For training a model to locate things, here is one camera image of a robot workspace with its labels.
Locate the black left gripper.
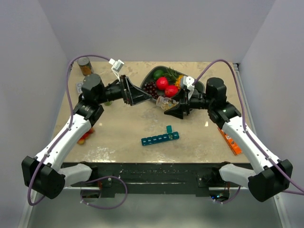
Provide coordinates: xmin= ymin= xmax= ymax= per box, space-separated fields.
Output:
xmin=97 ymin=75 xmax=152 ymax=105

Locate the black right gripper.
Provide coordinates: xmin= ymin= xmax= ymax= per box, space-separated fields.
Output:
xmin=164 ymin=87 xmax=214 ymax=119

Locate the clear pill bottle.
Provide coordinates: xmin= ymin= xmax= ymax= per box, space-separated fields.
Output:
xmin=156 ymin=96 xmax=179 ymax=111

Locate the teal weekly pill organizer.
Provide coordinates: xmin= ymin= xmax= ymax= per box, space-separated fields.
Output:
xmin=141 ymin=125 xmax=180 ymax=146

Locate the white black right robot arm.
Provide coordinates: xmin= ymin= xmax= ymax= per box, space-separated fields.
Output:
xmin=164 ymin=76 xmax=293 ymax=202

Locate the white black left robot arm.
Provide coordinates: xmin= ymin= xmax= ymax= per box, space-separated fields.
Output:
xmin=21 ymin=74 xmax=151 ymax=199

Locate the dark red grape bunch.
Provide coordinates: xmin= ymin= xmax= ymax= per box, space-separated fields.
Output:
xmin=143 ymin=82 xmax=159 ymax=99

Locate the red pomegranate right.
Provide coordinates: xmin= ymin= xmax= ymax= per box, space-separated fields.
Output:
xmin=164 ymin=85 xmax=179 ymax=97

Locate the red pomegranate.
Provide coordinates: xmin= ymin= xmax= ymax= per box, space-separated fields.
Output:
xmin=156 ymin=76 xmax=169 ymax=91
xmin=164 ymin=85 xmax=179 ymax=97

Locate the grey plastic fruit tray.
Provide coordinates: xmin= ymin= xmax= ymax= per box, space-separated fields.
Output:
xmin=141 ymin=66 xmax=204 ymax=110

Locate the red pomegranate left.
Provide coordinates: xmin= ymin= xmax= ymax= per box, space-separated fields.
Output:
xmin=156 ymin=76 xmax=169 ymax=91

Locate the green lime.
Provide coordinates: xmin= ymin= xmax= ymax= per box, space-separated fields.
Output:
xmin=153 ymin=69 xmax=164 ymax=81

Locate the orange pineapple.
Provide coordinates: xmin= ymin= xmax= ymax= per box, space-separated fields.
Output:
xmin=163 ymin=67 xmax=184 ymax=88

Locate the silver toothpaste box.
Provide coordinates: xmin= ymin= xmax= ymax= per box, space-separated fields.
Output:
xmin=76 ymin=82 xmax=83 ymax=95

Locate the tin food can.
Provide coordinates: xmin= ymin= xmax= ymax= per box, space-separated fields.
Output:
xmin=77 ymin=57 xmax=94 ymax=76

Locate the red cherry cluster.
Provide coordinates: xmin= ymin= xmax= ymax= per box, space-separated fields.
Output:
xmin=77 ymin=128 xmax=95 ymax=145

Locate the orange cardboard box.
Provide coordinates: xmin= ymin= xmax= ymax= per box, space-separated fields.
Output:
xmin=218 ymin=128 xmax=242 ymax=156

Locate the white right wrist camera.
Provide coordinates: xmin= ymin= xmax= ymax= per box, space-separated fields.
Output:
xmin=180 ymin=76 xmax=195 ymax=100

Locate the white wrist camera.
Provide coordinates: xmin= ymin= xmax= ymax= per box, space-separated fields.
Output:
xmin=180 ymin=76 xmax=195 ymax=100
xmin=109 ymin=58 xmax=124 ymax=81

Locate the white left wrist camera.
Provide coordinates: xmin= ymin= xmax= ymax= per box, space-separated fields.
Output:
xmin=109 ymin=58 xmax=124 ymax=81

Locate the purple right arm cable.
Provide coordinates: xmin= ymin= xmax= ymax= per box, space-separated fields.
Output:
xmin=193 ymin=59 xmax=304 ymax=204

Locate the black table front rail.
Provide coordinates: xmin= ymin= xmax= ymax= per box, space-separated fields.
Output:
xmin=60 ymin=161 xmax=252 ymax=198

